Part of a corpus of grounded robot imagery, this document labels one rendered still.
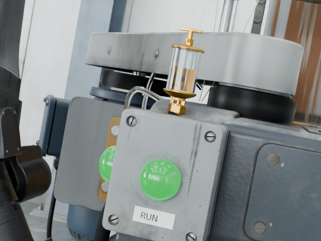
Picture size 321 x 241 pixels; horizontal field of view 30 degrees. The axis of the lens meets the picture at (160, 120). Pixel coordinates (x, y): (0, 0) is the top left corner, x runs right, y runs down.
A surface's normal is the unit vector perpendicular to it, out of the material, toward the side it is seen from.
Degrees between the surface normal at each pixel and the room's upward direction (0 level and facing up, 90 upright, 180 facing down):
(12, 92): 76
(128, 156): 90
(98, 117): 90
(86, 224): 91
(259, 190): 90
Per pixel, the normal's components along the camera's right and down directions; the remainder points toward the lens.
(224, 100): -0.70, -0.09
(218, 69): -0.88, -0.14
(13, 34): 0.96, -0.06
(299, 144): -0.16, -0.18
